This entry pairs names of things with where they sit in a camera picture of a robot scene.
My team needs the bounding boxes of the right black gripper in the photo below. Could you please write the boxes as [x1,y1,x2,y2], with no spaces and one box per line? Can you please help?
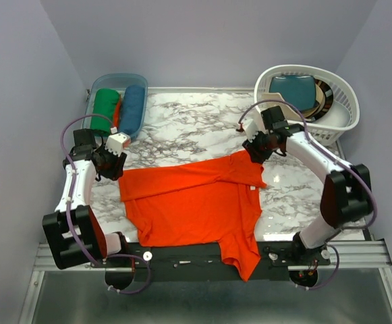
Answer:
[242,128,279,165]

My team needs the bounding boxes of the orange t shirt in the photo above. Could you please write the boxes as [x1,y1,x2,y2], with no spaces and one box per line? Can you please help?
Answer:
[112,99,121,128]
[118,151,267,281]

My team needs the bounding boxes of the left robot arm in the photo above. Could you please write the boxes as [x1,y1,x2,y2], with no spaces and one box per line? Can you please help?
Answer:
[42,128,131,269]

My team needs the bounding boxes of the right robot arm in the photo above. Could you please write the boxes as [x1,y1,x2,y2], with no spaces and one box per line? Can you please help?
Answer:
[237,101,377,265]

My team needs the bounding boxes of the beige garment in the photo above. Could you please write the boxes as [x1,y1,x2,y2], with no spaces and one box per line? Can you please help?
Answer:
[261,92,325,122]

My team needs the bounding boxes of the rolled orange t shirt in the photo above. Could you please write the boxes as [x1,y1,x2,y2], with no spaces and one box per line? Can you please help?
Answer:
[112,99,121,128]

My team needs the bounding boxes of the rolled blue t shirt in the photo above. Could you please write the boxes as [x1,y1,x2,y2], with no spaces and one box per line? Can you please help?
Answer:
[118,84,145,138]

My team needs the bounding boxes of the rolled green t shirt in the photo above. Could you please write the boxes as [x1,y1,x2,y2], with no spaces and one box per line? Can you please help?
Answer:
[90,88,121,134]

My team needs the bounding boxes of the clear blue plastic bin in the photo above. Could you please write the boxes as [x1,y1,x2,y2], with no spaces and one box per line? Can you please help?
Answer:
[86,73,148,142]

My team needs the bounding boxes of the teal folded garment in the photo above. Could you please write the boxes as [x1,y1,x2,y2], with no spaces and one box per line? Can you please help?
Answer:
[269,75,316,111]

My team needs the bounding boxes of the white laundry basket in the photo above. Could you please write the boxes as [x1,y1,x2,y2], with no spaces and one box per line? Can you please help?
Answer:
[254,64,360,146]

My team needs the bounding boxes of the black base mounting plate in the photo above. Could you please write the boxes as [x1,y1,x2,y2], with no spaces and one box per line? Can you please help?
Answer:
[90,240,331,283]

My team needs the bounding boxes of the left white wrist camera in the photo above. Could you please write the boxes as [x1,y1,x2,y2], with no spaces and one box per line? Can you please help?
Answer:
[105,127,131,157]

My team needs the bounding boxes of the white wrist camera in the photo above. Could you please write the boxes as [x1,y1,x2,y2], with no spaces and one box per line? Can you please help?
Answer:
[105,127,131,157]
[237,119,259,142]

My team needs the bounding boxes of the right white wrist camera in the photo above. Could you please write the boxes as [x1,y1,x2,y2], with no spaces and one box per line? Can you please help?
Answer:
[237,119,259,142]

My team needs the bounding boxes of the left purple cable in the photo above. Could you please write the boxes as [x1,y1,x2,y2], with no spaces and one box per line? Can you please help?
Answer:
[62,116,152,295]

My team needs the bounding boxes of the aluminium rail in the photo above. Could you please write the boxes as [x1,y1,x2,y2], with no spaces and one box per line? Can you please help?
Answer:
[34,238,392,278]

